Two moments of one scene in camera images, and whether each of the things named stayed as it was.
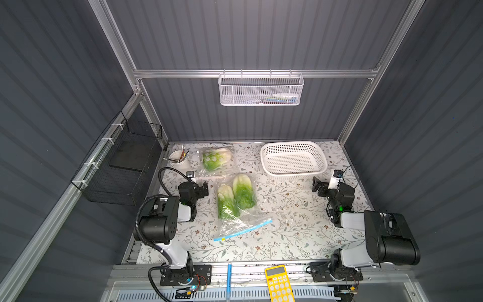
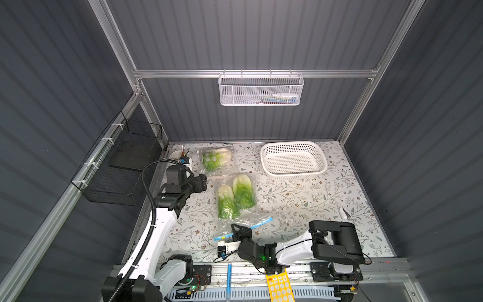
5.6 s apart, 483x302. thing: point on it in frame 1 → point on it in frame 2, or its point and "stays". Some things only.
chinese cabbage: (243, 191) stays
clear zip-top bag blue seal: (238, 208) stays
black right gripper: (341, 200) → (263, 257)
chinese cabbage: (227, 207) stays
